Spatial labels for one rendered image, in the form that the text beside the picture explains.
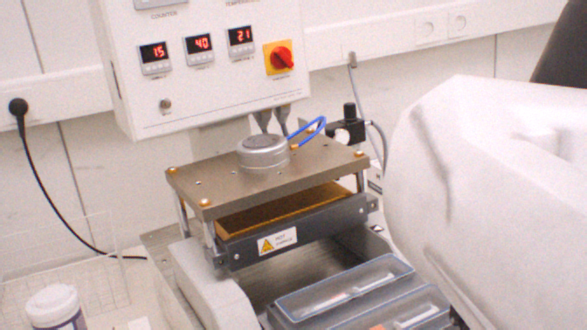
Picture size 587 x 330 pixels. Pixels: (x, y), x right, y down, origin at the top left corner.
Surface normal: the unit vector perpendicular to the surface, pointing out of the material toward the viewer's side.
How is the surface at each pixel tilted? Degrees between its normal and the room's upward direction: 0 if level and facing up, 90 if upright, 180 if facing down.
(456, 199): 77
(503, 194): 53
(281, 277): 0
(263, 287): 0
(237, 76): 90
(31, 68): 90
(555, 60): 83
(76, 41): 90
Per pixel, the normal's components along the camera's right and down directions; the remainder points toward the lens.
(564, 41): -0.98, -0.08
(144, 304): -0.11, -0.92
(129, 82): 0.47, 0.29
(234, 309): 0.22, -0.51
